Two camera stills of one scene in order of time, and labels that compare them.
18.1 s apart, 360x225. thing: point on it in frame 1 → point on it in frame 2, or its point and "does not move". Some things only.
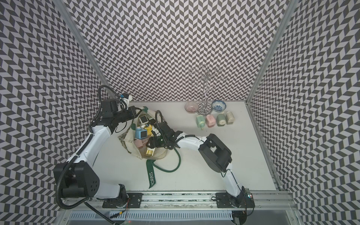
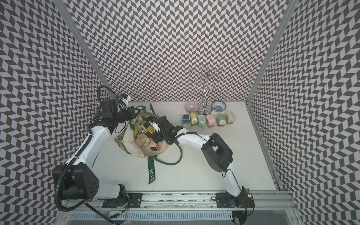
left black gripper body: (125, 115) does not move
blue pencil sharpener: (140, 133) → (186, 121)
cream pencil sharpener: (229, 118) does not move
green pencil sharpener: (221, 120) does not move
